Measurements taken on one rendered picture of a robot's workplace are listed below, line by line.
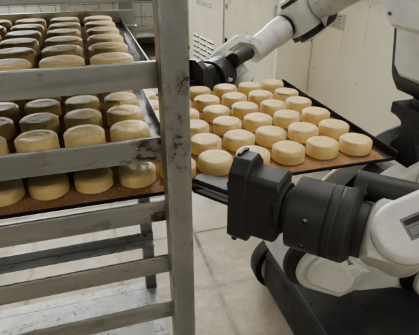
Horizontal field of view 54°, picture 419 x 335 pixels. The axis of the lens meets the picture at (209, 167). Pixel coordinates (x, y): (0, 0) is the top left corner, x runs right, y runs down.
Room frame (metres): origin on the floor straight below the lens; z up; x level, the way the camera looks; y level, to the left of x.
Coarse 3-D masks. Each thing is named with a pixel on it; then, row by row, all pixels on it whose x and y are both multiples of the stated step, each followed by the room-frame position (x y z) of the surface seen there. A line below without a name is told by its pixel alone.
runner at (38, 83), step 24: (0, 72) 0.40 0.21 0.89; (24, 72) 0.40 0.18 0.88; (48, 72) 0.41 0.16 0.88; (72, 72) 0.42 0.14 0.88; (96, 72) 0.42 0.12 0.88; (120, 72) 0.43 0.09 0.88; (144, 72) 0.44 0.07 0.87; (0, 96) 0.39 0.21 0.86; (24, 96) 0.40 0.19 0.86; (48, 96) 0.41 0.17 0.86
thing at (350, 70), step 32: (384, 0) 1.62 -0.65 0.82; (352, 32) 1.75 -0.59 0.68; (384, 32) 1.59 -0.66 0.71; (320, 64) 1.92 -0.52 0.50; (352, 64) 1.72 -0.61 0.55; (384, 64) 1.56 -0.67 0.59; (320, 96) 1.90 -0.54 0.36; (352, 96) 1.69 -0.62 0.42; (384, 96) 1.53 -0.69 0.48; (384, 128) 1.50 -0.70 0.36
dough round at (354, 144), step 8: (344, 136) 0.59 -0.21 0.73; (352, 136) 0.59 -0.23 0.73; (360, 136) 0.59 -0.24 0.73; (344, 144) 0.57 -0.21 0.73; (352, 144) 0.56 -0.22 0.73; (360, 144) 0.56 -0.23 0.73; (368, 144) 0.56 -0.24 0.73; (344, 152) 0.57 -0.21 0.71; (352, 152) 0.56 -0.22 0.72; (360, 152) 0.56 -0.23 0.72; (368, 152) 0.56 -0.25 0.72
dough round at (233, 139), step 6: (228, 132) 0.60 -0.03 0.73; (234, 132) 0.60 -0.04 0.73; (240, 132) 0.60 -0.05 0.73; (246, 132) 0.60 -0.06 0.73; (228, 138) 0.58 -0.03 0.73; (234, 138) 0.58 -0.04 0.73; (240, 138) 0.58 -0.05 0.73; (246, 138) 0.58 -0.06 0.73; (252, 138) 0.58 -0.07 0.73; (228, 144) 0.58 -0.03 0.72; (234, 144) 0.57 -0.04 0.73; (240, 144) 0.57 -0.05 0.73; (246, 144) 0.57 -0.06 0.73; (252, 144) 0.58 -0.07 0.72; (234, 150) 0.57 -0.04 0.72
